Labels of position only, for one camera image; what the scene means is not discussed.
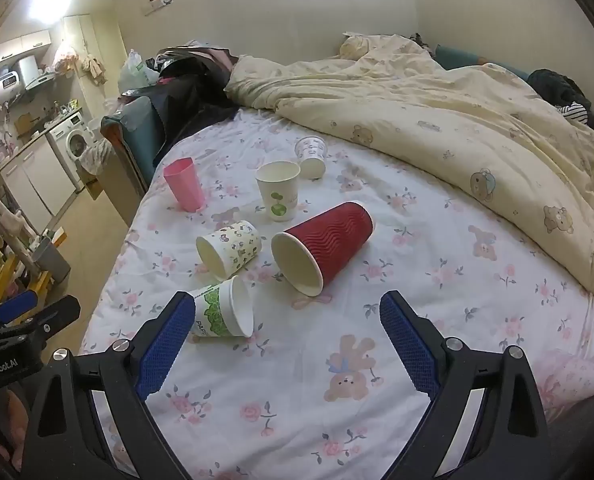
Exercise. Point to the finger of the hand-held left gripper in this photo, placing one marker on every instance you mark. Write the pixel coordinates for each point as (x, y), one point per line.
(27, 312)

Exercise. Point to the floral bed sheet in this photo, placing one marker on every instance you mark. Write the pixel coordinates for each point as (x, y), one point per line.
(327, 360)

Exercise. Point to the red ribbed paper cup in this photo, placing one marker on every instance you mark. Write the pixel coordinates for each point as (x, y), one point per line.
(322, 245)

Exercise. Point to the white washing machine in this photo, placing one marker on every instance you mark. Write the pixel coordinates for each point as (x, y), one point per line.
(72, 141)

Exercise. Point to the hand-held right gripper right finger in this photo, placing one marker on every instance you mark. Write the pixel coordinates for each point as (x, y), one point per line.
(409, 340)

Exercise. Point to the cream pillow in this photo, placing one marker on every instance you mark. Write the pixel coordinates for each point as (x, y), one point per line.
(362, 45)

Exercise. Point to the teal bed frame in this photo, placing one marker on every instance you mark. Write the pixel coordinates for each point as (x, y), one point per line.
(129, 145)

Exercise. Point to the grey bin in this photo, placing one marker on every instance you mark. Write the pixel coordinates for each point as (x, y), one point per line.
(52, 259)

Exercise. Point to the leopard print paper cup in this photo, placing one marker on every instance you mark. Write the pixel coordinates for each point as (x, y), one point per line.
(229, 249)

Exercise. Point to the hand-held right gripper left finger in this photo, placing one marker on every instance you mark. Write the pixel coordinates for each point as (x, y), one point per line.
(164, 340)

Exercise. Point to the black clothes pile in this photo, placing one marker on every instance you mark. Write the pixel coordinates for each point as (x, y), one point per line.
(187, 95)

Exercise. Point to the white plastic bag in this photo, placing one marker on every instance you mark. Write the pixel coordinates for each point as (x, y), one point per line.
(134, 72)

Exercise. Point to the green sprout paper cup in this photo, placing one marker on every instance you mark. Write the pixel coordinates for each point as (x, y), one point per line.
(278, 191)

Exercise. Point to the green band paper cup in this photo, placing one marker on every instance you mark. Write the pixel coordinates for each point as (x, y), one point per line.
(222, 310)

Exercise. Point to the red white wall hook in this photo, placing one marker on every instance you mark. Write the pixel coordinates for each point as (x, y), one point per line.
(159, 0)

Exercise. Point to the white kitchen cabinet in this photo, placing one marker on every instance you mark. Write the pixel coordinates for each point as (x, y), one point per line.
(34, 180)

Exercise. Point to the pink plastic cup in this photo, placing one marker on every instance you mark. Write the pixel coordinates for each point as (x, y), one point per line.
(184, 183)

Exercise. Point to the small white printed cup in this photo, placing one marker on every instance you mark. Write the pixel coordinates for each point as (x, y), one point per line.
(311, 155)

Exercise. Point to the dark striped clothing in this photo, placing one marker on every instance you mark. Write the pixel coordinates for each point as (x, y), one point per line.
(564, 95)

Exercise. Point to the cream bear print duvet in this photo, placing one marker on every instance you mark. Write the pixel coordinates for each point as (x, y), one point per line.
(452, 125)

